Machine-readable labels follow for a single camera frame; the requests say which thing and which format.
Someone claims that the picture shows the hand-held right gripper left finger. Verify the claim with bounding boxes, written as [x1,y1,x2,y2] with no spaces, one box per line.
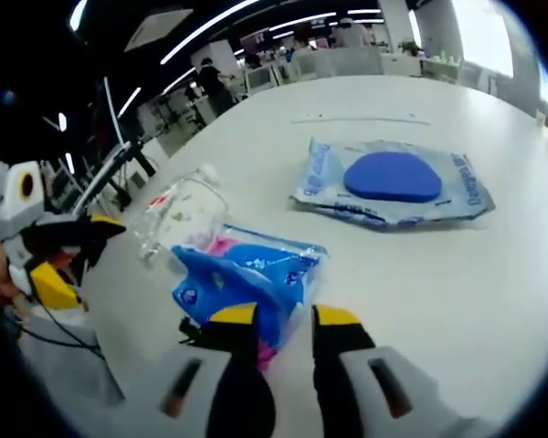
[132,301,276,438]

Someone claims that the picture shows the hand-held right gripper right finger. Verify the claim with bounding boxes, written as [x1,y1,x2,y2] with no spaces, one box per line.
[311,304,445,438]

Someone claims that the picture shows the black cable coil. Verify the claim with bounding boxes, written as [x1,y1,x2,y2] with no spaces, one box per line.
[177,317,205,348]

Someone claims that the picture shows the clear plastic bottle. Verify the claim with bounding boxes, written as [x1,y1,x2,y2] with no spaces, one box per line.
[132,163,230,264]

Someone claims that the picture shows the blue tissue packet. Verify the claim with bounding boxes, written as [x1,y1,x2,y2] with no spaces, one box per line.
[171,223,329,371]

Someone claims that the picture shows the wet wipes pack blue lid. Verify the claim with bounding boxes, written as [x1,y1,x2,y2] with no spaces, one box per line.
[290,136,498,233]

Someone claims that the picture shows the laptop stand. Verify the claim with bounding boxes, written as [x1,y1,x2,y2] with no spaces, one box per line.
[113,141,159,203]

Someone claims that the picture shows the silver laptop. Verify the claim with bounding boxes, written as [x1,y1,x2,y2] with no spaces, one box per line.
[75,75,134,214]

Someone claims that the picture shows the short ceiling light strip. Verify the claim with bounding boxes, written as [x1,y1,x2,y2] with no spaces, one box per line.
[68,0,89,33]

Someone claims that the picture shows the ceiling air conditioner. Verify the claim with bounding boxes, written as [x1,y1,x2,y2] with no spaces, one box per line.
[122,8,195,54]

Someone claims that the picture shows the long ceiling light strip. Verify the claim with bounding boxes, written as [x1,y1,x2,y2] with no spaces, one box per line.
[159,0,262,65]

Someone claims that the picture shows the small card box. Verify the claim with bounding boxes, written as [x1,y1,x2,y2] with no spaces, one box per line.
[533,109,548,142]

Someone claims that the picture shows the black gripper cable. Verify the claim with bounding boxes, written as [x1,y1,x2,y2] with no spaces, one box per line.
[8,291,109,366]

